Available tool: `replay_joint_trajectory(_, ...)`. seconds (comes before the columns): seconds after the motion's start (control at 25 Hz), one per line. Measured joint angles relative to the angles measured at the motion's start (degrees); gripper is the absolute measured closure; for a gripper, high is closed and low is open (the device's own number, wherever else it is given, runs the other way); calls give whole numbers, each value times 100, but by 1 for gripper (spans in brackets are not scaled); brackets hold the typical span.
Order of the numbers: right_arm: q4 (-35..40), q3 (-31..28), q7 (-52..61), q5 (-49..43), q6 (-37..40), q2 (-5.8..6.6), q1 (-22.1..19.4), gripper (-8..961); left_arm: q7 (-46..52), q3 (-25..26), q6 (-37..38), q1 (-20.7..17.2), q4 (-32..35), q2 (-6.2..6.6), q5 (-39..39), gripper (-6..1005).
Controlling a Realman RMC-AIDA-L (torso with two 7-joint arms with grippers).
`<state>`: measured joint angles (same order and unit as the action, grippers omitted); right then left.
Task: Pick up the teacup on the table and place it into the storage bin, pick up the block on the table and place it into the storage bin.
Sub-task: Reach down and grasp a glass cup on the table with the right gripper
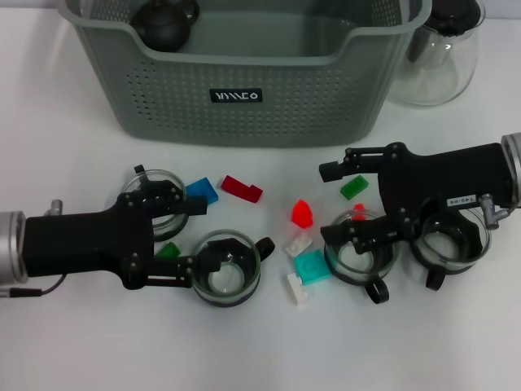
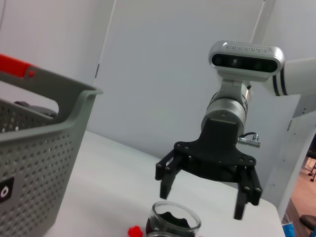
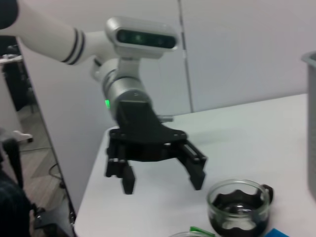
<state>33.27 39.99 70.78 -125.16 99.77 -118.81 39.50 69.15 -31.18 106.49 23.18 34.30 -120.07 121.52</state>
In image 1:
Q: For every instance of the teal square toy brick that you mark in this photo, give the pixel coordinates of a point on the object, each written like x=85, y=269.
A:
x=311, y=266

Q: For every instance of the green rectangular toy brick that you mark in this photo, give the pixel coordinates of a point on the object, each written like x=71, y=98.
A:
x=169, y=249
x=354, y=187

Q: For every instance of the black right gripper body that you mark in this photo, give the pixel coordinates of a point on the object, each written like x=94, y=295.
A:
x=439, y=175

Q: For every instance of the small red round brick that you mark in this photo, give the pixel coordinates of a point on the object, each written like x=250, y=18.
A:
x=358, y=207

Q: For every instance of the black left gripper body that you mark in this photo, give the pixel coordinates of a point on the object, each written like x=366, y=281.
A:
x=81, y=240

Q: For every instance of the white studded toy brick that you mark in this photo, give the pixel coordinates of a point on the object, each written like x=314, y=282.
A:
x=297, y=244

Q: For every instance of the dark red toy brick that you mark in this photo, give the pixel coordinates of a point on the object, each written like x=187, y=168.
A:
x=238, y=187

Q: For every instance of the orange-red sloped toy brick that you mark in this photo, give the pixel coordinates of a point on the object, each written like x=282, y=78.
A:
x=302, y=213

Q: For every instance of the grey-green perforated storage bin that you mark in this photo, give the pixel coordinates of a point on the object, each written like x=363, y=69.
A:
x=244, y=122

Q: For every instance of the left gripper silver fitting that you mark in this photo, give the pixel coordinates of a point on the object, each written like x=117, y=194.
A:
x=53, y=207

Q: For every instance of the black round teapot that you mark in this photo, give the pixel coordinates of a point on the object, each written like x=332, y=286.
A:
x=163, y=28

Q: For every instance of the glass teacup with black sleeve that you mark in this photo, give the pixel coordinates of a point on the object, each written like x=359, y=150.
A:
x=228, y=297
x=171, y=228
x=354, y=279
x=456, y=266

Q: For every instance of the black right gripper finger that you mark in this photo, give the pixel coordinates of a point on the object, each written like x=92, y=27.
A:
x=338, y=234
x=338, y=169

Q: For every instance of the glass carafe with black lid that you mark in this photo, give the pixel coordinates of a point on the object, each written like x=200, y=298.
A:
x=439, y=69

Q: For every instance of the right gripper silver fitting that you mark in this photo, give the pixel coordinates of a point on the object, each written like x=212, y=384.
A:
x=493, y=212

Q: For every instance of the gripper silver fitting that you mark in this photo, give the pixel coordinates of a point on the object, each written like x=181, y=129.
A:
x=53, y=207
x=493, y=212

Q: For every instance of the blue square toy brick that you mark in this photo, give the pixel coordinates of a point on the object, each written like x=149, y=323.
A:
x=203, y=186

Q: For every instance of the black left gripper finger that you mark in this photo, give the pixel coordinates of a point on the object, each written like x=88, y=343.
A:
x=179, y=197
x=163, y=271

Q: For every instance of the white notched toy brick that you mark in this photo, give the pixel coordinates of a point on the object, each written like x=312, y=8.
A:
x=296, y=291

